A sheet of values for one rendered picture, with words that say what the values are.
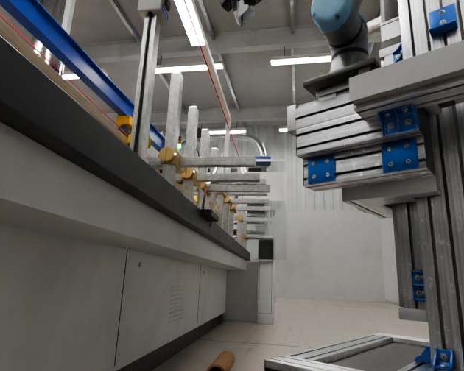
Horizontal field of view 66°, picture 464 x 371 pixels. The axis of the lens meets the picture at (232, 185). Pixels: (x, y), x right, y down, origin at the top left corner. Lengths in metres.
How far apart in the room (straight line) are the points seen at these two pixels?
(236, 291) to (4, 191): 3.60
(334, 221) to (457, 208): 9.23
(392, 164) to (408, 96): 0.19
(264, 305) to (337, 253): 6.51
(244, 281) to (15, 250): 3.30
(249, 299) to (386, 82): 3.32
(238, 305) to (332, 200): 6.85
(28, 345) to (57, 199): 0.44
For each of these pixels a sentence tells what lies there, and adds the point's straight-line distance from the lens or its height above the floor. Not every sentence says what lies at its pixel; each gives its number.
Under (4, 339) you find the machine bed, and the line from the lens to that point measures 0.95.
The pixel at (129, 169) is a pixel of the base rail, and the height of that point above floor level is 0.65.
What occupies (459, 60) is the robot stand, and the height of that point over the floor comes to 0.90.
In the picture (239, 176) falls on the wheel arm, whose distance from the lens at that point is 1.45.
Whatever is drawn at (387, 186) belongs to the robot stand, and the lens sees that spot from 1.16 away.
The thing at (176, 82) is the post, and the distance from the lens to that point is 1.32.
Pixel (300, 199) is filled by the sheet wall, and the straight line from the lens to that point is 10.43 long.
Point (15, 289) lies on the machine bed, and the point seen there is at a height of 0.39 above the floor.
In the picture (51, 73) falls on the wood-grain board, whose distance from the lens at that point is 0.99.
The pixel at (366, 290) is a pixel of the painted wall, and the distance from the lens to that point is 10.31.
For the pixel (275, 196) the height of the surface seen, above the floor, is 1.32.
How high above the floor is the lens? 0.43
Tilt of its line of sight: 15 degrees up
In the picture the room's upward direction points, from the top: 2 degrees clockwise
